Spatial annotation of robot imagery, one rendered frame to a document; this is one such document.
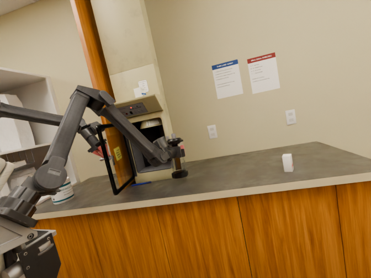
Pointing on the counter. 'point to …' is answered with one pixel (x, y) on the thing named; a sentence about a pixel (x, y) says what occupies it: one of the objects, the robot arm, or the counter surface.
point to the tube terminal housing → (154, 84)
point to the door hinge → (131, 156)
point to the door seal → (109, 160)
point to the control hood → (154, 99)
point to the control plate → (132, 109)
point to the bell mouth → (150, 123)
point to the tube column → (124, 34)
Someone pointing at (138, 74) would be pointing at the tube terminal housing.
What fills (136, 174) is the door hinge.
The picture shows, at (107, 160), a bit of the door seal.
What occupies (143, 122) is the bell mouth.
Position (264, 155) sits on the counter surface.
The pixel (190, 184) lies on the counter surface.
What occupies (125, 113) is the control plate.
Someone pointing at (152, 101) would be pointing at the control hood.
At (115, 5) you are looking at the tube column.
